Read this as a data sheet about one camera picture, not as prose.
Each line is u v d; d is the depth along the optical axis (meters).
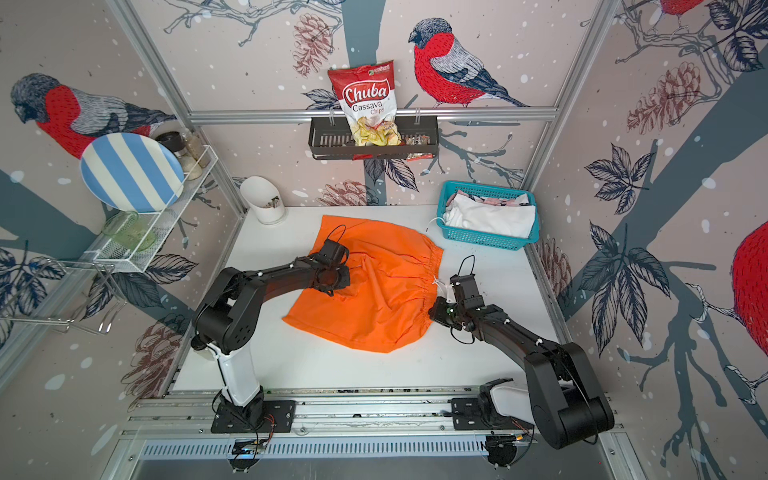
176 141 0.79
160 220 0.70
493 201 1.17
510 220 1.06
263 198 1.11
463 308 0.70
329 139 0.94
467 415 0.73
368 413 0.75
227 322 0.50
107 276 0.61
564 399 0.41
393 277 0.97
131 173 0.72
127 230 0.69
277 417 0.73
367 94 0.80
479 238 1.04
